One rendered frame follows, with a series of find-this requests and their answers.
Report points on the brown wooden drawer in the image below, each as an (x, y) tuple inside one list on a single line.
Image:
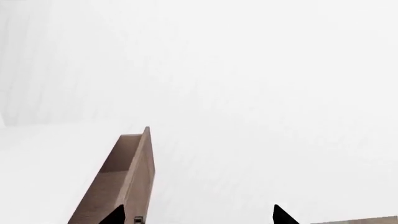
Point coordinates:
[(124, 177)]

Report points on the small metal drawer knob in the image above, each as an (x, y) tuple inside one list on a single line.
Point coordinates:
[(138, 219)]

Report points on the brown wooden cabinet edge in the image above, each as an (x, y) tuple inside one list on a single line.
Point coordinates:
[(360, 220)]

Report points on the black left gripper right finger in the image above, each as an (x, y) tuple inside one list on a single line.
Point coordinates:
[(282, 217)]

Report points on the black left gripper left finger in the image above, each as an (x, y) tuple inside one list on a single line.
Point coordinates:
[(116, 217)]

